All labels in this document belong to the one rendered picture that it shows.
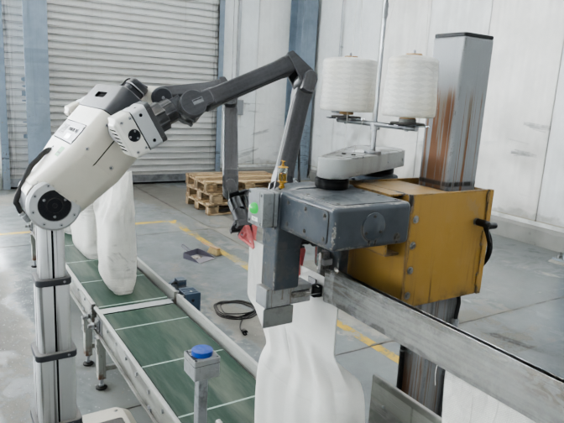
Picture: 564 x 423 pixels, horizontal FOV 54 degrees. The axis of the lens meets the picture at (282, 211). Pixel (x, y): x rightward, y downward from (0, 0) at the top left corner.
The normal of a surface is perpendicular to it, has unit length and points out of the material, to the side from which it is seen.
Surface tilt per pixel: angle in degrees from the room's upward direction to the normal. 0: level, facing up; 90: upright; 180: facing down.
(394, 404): 90
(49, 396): 90
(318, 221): 90
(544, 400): 90
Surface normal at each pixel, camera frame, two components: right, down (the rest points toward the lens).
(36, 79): 0.53, 0.21
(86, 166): 0.11, 0.61
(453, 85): -0.84, 0.07
